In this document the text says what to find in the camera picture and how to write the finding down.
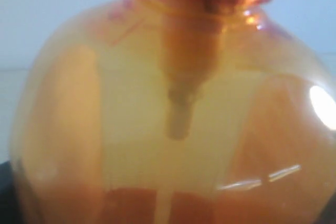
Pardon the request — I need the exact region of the orange pump soap bottle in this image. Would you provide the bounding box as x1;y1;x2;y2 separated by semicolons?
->
10;0;335;223

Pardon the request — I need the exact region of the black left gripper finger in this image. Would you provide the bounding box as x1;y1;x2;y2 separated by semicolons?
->
1;161;34;223

